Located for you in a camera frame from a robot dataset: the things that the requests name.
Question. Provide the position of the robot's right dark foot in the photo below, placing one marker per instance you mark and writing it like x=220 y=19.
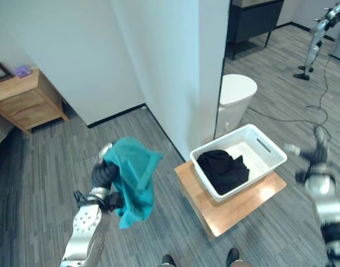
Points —
x=232 y=256

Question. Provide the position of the black clothes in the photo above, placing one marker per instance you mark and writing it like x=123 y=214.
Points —
x=222 y=172

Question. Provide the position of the teal cloth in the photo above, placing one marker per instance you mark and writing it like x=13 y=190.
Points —
x=135 y=178

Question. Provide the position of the wooden nightstand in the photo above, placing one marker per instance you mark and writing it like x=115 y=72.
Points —
x=25 y=100

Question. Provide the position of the silver humanoid robot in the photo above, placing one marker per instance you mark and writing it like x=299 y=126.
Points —
x=318 y=33

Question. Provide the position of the purple box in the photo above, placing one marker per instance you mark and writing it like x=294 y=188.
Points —
x=23 y=71

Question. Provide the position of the robot's dark foot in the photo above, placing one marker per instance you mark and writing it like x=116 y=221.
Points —
x=168 y=260
x=232 y=256

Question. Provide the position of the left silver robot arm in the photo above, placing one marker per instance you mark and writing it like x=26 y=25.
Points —
x=85 y=228

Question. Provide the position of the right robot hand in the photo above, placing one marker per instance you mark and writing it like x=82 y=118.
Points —
x=317 y=155

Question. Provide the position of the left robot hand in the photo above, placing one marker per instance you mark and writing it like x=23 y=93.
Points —
x=102 y=175

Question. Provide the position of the white round bin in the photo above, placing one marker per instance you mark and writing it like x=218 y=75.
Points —
x=236 y=97

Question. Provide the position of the white plastic laundry basket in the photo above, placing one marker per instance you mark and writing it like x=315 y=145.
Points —
x=265 y=153

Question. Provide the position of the dark picture frame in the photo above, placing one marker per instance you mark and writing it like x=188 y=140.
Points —
x=0 y=72

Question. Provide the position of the robot's left dark foot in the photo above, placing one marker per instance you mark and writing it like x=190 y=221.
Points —
x=168 y=260

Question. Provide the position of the dark cabinet on legs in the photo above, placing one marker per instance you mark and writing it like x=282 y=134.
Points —
x=250 y=19

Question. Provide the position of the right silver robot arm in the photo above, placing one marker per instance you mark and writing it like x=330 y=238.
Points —
x=331 y=205

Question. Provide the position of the low wooden table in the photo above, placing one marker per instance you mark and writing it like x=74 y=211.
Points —
x=242 y=205

